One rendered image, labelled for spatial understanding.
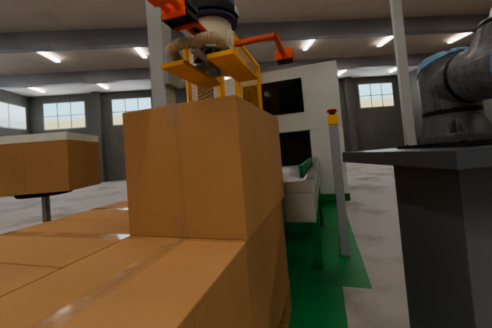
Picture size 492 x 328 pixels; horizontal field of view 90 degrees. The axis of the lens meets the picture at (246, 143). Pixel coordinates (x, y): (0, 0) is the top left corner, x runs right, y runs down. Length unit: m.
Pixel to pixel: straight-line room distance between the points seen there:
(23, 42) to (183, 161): 7.39
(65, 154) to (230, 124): 1.53
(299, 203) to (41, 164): 1.70
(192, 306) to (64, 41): 7.28
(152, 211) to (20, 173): 1.50
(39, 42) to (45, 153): 5.84
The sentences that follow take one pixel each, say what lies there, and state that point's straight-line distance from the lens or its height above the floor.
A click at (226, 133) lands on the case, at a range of 0.69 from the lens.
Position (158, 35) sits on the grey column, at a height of 1.95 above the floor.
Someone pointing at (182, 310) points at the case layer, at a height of 0.54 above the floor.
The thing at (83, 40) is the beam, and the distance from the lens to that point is 7.35.
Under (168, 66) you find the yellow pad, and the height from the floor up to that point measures 1.12.
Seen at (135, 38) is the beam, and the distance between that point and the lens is 6.93.
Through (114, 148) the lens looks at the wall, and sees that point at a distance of 12.50.
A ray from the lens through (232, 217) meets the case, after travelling 0.71.
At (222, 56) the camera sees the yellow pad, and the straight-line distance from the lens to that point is 0.90.
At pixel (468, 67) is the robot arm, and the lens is 0.86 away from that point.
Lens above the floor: 0.78
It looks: 2 degrees up
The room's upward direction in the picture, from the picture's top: 5 degrees counter-clockwise
